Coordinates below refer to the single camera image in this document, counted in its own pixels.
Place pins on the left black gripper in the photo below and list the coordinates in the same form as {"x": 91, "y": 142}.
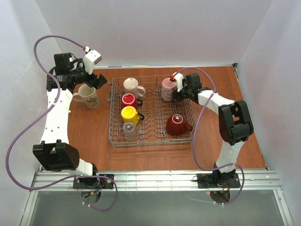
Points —
{"x": 94, "y": 80}

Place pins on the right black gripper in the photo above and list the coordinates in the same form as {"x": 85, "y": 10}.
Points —
{"x": 180, "y": 93}

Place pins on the tall cream decorated mug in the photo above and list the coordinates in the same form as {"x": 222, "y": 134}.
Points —
{"x": 87, "y": 95}

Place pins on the pink patterned mug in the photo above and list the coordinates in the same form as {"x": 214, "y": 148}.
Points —
{"x": 167, "y": 88}

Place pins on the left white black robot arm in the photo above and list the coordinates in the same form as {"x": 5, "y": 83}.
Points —
{"x": 73, "y": 77}

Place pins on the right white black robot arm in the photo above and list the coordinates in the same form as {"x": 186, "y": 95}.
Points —
{"x": 235, "y": 127}

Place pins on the pale pink mug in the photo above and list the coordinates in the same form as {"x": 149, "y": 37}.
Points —
{"x": 131, "y": 86}

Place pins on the dark red round mug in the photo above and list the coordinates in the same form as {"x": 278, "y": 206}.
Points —
{"x": 176, "y": 125}

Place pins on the yellow mug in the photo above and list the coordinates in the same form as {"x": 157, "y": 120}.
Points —
{"x": 129, "y": 113}

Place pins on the clear glass cup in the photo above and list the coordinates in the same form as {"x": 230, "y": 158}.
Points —
{"x": 131, "y": 131}

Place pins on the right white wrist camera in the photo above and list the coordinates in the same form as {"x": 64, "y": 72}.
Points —
{"x": 179, "y": 79}

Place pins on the grey wire dish rack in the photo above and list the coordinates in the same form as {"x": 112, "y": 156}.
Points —
{"x": 156, "y": 111}

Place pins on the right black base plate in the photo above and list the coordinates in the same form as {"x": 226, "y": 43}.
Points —
{"x": 212, "y": 181}

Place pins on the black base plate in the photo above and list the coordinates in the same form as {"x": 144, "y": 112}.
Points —
{"x": 92, "y": 183}
{"x": 212, "y": 181}

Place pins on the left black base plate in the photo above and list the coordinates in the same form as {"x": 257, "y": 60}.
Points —
{"x": 92, "y": 183}

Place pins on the aluminium frame rail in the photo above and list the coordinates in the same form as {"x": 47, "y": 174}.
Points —
{"x": 162, "y": 180}

